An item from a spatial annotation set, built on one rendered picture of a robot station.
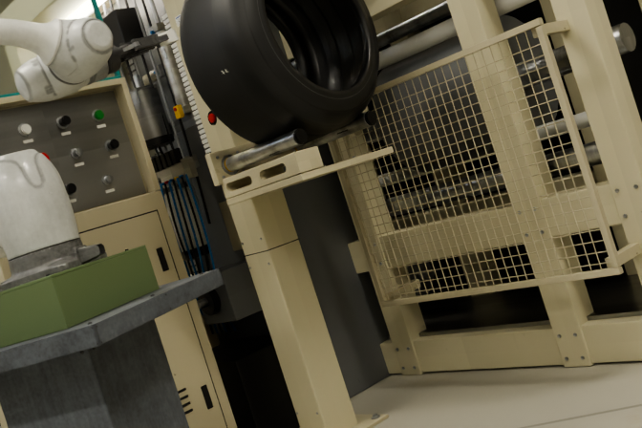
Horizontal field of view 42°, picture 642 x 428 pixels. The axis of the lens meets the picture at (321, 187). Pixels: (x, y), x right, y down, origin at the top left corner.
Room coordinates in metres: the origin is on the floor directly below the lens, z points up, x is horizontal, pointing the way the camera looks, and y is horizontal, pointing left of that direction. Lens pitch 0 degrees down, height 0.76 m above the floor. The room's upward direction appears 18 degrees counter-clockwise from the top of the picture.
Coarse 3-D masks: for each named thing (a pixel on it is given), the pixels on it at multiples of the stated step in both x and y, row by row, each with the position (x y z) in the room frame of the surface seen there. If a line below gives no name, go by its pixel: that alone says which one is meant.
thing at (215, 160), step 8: (248, 144) 2.56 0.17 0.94; (256, 144) 2.58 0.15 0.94; (216, 152) 2.48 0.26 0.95; (224, 152) 2.50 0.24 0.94; (232, 152) 2.52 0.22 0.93; (240, 152) 2.53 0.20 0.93; (288, 152) 2.65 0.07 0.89; (208, 160) 2.47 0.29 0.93; (216, 160) 2.47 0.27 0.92; (224, 160) 2.49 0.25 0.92; (264, 160) 2.59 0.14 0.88; (216, 168) 2.47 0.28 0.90; (224, 168) 2.48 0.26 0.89; (248, 168) 2.54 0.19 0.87; (216, 176) 2.46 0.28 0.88; (224, 176) 2.47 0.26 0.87; (216, 184) 2.47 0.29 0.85
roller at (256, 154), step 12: (300, 132) 2.24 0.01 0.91; (264, 144) 2.34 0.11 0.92; (276, 144) 2.29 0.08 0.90; (288, 144) 2.26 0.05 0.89; (300, 144) 2.25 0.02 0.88; (240, 156) 2.42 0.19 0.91; (252, 156) 2.38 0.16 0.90; (264, 156) 2.35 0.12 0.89; (228, 168) 2.48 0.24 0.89; (240, 168) 2.46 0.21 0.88
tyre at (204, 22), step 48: (192, 0) 2.29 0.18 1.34; (240, 0) 2.16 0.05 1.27; (288, 0) 2.65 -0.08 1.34; (336, 0) 2.59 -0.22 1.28; (192, 48) 2.25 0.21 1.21; (240, 48) 2.15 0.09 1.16; (336, 48) 2.65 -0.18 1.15; (240, 96) 2.22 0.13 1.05; (288, 96) 2.19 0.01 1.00; (336, 96) 2.29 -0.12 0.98
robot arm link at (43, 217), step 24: (0, 168) 1.73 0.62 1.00; (24, 168) 1.74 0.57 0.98; (48, 168) 1.77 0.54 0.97; (0, 192) 1.72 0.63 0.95; (24, 192) 1.72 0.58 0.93; (48, 192) 1.74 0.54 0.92; (0, 216) 1.73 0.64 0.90; (24, 216) 1.71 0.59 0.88; (48, 216) 1.73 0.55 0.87; (72, 216) 1.79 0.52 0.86; (0, 240) 1.75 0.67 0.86; (24, 240) 1.72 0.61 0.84; (48, 240) 1.73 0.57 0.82; (72, 240) 1.78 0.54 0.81
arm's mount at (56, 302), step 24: (96, 264) 1.70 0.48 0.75; (120, 264) 1.78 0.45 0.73; (144, 264) 1.86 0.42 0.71; (24, 288) 1.59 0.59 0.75; (48, 288) 1.57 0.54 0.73; (72, 288) 1.61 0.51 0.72; (96, 288) 1.68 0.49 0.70; (120, 288) 1.75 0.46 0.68; (144, 288) 1.83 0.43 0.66; (0, 312) 1.62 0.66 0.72; (24, 312) 1.60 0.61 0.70; (48, 312) 1.58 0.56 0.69; (72, 312) 1.59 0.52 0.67; (96, 312) 1.66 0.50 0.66; (0, 336) 1.62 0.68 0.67; (24, 336) 1.60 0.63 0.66
